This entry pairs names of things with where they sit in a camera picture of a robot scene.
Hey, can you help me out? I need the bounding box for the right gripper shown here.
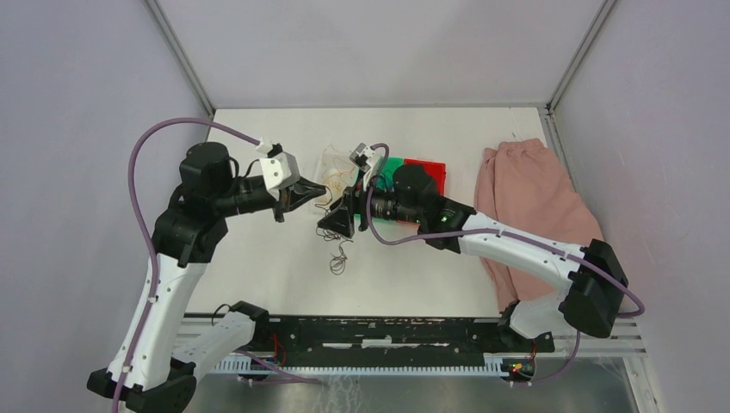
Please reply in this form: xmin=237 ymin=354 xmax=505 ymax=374
xmin=318 ymin=169 xmax=423 ymax=238

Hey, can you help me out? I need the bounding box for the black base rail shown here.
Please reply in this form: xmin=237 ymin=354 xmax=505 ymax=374
xmin=242 ymin=316 xmax=555 ymax=367

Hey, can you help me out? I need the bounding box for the cable pile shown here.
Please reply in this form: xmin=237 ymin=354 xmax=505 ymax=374
xmin=314 ymin=226 xmax=355 ymax=276

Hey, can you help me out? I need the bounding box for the white cable duct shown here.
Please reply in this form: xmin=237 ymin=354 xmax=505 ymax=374
xmin=209 ymin=354 xmax=508 ymax=378

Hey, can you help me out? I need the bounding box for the clear plastic bin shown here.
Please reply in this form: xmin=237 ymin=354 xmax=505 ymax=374
xmin=309 ymin=145 xmax=359 ymax=216

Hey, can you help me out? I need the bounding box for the green plastic bin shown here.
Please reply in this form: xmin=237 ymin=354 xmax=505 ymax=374
xmin=352 ymin=157 xmax=404 ymax=231

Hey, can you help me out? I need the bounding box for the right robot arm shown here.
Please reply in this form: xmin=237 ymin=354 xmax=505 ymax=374
xmin=317 ymin=164 xmax=628 ymax=351

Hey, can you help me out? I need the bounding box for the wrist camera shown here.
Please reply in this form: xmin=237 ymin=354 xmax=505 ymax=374
xmin=349 ymin=143 xmax=390 ymax=191
xmin=258 ymin=152 xmax=300 ymax=200

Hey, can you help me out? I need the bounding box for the red plastic bin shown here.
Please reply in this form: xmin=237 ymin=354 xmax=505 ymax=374
xmin=393 ymin=158 xmax=446 ymax=224

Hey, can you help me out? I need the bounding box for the pink cloth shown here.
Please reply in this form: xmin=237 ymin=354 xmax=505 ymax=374
xmin=474 ymin=138 xmax=622 ymax=313

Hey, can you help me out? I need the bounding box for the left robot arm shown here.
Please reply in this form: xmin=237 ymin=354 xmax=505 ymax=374
xmin=87 ymin=142 xmax=326 ymax=412

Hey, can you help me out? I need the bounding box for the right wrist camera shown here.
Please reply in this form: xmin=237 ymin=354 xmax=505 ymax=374
xmin=349 ymin=143 xmax=390 ymax=191

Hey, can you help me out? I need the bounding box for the yellow cable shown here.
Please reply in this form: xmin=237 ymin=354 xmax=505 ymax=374
xmin=319 ymin=146 xmax=357 ymax=198

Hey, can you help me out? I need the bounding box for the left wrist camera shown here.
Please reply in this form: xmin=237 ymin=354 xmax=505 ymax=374
xmin=258 ymin=152 xmax=300 ymax=200

